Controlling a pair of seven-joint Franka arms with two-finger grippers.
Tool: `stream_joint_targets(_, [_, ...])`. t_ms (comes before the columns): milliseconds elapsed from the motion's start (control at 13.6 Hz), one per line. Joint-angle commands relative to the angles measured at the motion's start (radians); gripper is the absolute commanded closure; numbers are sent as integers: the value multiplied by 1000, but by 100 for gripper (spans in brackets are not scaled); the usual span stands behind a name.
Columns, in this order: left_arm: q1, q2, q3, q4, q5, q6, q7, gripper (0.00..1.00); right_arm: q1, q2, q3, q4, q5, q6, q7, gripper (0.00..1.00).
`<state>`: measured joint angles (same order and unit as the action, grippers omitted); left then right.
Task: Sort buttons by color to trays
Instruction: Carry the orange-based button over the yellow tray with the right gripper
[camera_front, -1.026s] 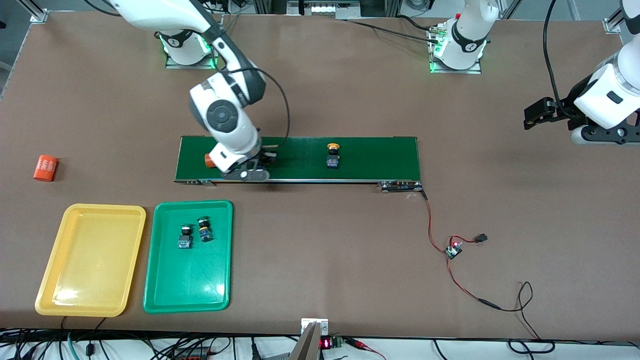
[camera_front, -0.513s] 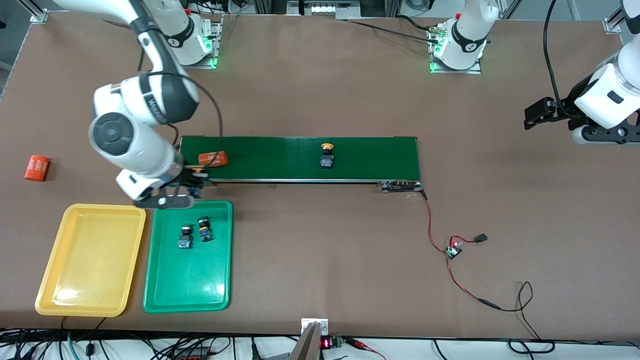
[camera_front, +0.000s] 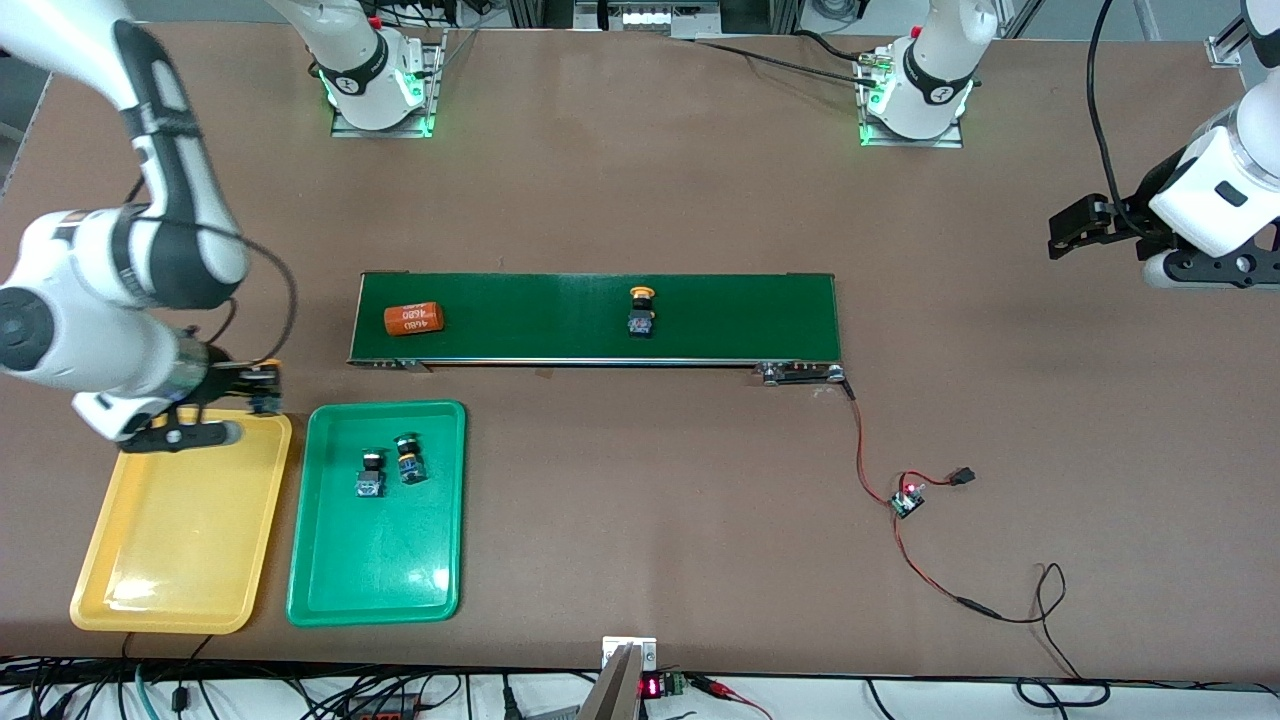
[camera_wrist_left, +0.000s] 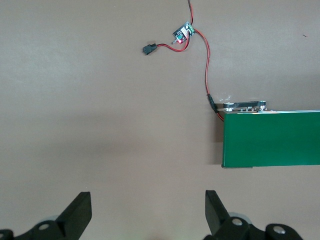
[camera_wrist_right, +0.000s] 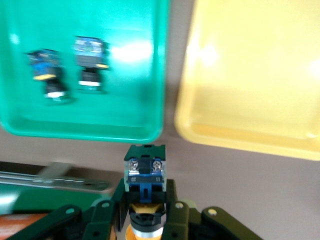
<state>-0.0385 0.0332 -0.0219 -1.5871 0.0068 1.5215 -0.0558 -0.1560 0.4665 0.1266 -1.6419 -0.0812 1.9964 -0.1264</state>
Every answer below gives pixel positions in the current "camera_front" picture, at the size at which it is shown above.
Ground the orange 4680 cylinder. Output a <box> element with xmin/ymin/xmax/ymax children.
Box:
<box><xmin>384</xmin><ymin>302</ymin><xmax>445</xmax><ymax>337</ymax></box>

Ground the yellow plastic tray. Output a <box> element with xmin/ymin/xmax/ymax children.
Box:
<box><xmin>69</xmin><ymin>407</ymin><xmax>293</xmax><ymax>635</ymax></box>

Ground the green plastic tray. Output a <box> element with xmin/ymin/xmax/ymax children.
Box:
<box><xmin>286</xmin><ymin>400</ymin><xmax>468</xmax><ymax>628</ymax></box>

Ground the black plug with red lead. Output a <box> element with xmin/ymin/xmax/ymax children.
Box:
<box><xmin>898</xmin><ymin>466</ymin><xmax>977</xmax><ymax>493</ymax></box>

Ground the green conveyor belt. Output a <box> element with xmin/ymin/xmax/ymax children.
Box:
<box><xmin>347</xmin><ymin>271</ymin><xmax>851</xmax><ymax>386</ymax></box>

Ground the black power strip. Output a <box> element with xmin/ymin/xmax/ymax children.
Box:
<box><xmin>340</xmin><ymin>695</ymin><xmax>426</xmax><ymax>720</ymax></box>

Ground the grey metal bar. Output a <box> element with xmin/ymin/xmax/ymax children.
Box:
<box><xmin>578</xmin><ymin>645</ymin><xmax>651</xmax><ymax>720</ymax></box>

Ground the red black clip lead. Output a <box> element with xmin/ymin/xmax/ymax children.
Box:
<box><xmin>688</xmin><ymin>675</ymin><xmax>773</xmax><ymax>720</ymax></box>

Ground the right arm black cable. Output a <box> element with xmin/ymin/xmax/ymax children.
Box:
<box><xmin>125</xmin><ymin>175</ymin><xmax>299</xmax><ymax>369</ymax></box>

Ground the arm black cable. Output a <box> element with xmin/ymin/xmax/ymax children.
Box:
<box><xmin>1086</xmin><ymin>0</ymin><xmax>1141</xmax><ymax>236</ymax></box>
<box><xmin>125</xmin><ymin>175</ymin><xmax>299</xmax><ymax>369</ymax></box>

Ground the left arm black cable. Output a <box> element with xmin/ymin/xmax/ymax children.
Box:
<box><xmin>1086</xmin><ymin>0</ymin><xmax>1141</xmax><ymax>236</ymax></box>

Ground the aluminium frame strut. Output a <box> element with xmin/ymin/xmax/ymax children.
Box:
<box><xmin>1205</xmin><ymin>5</ymin><xmax>1251</xmax><ymax>69</ymax></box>

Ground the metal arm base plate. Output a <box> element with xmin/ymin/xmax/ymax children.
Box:
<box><xmin>330</xmin><ymin>30</ymin><xmax>446</xmax><ymax>139</ymax></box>
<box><xmin>858</xmin><ymin>50</ymin><xmax>966</xmax><ymax>149</ymax></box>

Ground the red black motor wire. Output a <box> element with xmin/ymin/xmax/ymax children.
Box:
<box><xmin>843</xmin><ymin>378</ymin><xmax>901</xmax><ymax>507</ymax></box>

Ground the long black cable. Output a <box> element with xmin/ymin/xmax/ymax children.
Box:
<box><xmin>690</xmin><ymin>38</ymin><xmax>876</xmax><ymax>86</ymax></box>

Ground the thin black power cable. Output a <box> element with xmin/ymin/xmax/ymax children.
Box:
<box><xmin>998</xmin><ymin>562</ymin><xmax>1113</xmax><ymax>709</ymax></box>

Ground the red black supply wire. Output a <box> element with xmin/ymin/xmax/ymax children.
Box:
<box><xmin>893</xmin><ymin>512</ymin><xmax>1004</xmax><ymax>619</ymax></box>

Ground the metal clamp bracket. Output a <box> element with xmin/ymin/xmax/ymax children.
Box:
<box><xmin>602</xmin><ymin>637</ymin><xmax>658</xmax><ymax>673</ymax></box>

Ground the aluminium frame with white light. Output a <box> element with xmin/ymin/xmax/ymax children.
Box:
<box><xmin>573</xmin><ymin>0</ymin><xmax>723</xmax><ymax>39</ymax></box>

